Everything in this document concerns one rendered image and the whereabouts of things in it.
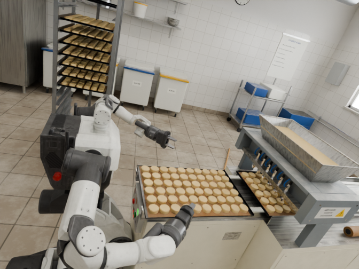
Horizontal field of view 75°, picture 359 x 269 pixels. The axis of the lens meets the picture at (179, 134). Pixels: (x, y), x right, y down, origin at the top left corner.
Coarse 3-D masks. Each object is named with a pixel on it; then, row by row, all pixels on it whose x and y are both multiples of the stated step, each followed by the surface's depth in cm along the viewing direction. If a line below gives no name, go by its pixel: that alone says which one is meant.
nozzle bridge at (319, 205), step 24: (240, 144) 167; (264, 144) 148; (240, 168) 181; (264, 168) 148; (288, 168) 127; (288, 192) 130; (312, 192) 111; (336, 192) 117; (312, 216) 112; (336, 216) 117; (312, 240) 123
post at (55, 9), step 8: (56, 0) 174; (56, 8) 176; (56, 16) 179; (56, 24) 181; (56, 32) 184; (56, 40) 187; (56, 48) 189; (56, 56) 192; (56, 64) 195; (56, 72) 198; (56, 80) 202; (56, 88) 206; (56, 96) 210
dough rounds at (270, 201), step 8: (248, 176) 162; (256, 176) 163; (248, 184) 154; (256, 184) 156; (264, 184) 158; (256, 192) 145; (264, 192) 147; (272, 192) 149; (264, 200) 140; (272, 200) 142; (264, 208) 136; (272, 208) 135; (280, 208) 137; (288, 208) 139
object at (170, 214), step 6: (150, 168) 141; (168, 168) 146; (186, 174) 146; (162, 180) 134; (180, 180) 138; (204, 180) 145; (144, 186) 126; (162, 186) 130; (216, 198) 133; (156, 204) 116; (168, 204) 118; (180, 204) 121; (210, 204) 127; (228, 204) 130; (150, 216) 109; (156, 216) 110; (162, 216) 111; (168, 216) 112; (174, 216) 113; (198, 216) 117
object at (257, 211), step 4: (252, 208) 133; (256, 208) 134; (260, 208) 135; (256, 212) 133; (260, 212) 134; (264, 212) 135; (356, 212) 161; (140, 216) 115; (144, 216) 113; (248, 216) 133; (252, 216) 134; (256, 216) 135; (260, 216) 136; (264, 216) 137
